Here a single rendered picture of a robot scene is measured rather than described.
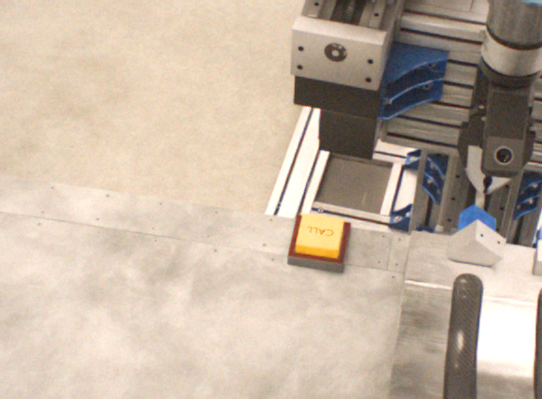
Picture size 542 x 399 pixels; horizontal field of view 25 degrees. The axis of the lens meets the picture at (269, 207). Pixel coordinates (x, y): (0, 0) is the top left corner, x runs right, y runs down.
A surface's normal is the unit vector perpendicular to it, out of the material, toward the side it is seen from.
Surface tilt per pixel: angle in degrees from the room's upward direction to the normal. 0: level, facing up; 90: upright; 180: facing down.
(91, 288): 0
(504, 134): 31
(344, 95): 90
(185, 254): 0
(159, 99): 0
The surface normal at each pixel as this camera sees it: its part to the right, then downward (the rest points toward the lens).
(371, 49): -0.26, 0.71
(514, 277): 0.02, -0.67
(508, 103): -0.04, -0.20
